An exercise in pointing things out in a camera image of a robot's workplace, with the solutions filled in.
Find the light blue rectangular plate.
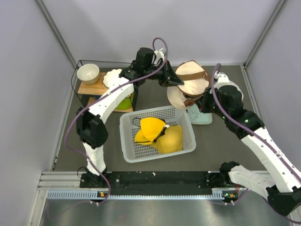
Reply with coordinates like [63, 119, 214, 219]
[187, 104, 213, 125]

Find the yellow bra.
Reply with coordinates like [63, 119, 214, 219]
[135, 117, 183, 154]

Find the white plastic basket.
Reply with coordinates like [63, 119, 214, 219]
[119, 106, 196, 163]

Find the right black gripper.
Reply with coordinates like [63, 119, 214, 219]
[194, 87, 229, 121]

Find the white scalloped plate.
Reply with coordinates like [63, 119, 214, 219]
[103, 69, 122, 89]

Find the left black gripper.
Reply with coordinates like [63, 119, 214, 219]
[143, 59, 183, 87]

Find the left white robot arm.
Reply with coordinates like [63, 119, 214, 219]
[76, 48, 183, 187]

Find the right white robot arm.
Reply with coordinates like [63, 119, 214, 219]
[196, 71, 301, 216]

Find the white mesh laundry bag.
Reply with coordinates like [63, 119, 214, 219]
[229, 81, 244, 101]

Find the white ceramic bowl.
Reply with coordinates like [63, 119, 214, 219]
[77, 64, 100, 85]

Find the purple cable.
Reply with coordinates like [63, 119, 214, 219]
[63, 37, 170, 204]
[210, 63, 301, 224]

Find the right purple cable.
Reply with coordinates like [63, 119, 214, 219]
[210, 63, 301, 224]

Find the cream capybara laundry bag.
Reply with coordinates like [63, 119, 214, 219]
[167, 60, 210, 110]

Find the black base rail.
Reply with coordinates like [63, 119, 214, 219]
[78, 170, 243, 196]

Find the black wire wooden shelf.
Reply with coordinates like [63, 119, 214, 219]
[71, 60, 129, 107]

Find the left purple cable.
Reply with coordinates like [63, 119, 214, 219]
[63, 37, 170, 204]

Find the green plate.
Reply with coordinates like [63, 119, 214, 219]
[115, 93, 135, 111]

